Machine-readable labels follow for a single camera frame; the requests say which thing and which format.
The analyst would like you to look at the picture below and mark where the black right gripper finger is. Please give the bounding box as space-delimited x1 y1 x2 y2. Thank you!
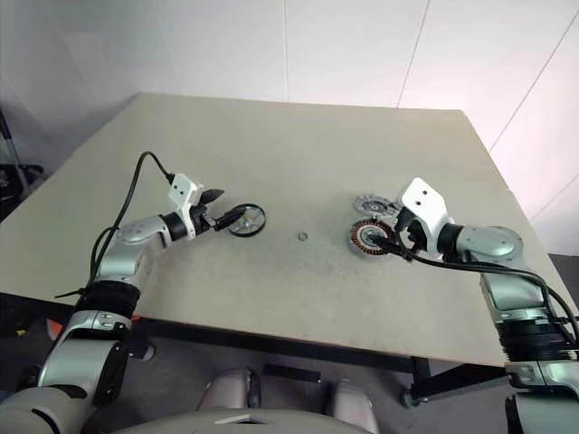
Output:
368 229 412 261
390 205 409 232

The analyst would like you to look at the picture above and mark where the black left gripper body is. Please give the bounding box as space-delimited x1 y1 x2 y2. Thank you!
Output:
189 200 218 237

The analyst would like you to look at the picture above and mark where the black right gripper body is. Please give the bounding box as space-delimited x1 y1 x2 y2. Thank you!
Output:
396 209 431 259

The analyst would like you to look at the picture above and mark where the motor stator with copper windings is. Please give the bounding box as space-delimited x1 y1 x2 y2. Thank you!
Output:
346 216 394 259

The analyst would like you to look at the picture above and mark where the black round disc part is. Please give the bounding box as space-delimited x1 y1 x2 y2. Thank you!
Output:
227 203 267 238

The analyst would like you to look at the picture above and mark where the silver metal rotor plate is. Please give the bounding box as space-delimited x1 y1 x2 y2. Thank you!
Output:
354 193 402 219

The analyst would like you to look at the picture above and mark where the black flat bar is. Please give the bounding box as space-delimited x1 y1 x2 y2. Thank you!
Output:
264 363 320 385

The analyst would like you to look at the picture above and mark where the grey rounded shape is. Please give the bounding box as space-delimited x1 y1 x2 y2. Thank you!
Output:
197 366 263 415
323 378 381 434

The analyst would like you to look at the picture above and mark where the black tripod stand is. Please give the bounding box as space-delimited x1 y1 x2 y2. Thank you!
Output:
0 108 46 209

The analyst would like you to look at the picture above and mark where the grey robot torso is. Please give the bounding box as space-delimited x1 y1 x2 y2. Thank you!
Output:
0 388 379 434

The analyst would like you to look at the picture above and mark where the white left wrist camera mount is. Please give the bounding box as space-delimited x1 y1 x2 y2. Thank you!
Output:
166 173 205 240

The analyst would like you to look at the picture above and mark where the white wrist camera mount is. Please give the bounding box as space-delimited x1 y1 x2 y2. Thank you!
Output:
166 173 205 240
395 176 457 262

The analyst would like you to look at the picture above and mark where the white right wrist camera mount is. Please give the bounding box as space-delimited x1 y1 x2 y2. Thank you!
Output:
395 176 457 262

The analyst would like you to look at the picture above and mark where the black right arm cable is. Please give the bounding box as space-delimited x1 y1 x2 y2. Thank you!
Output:
392 246 579 349

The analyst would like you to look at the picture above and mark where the black table frame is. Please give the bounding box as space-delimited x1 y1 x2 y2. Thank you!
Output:
0 291 508 403

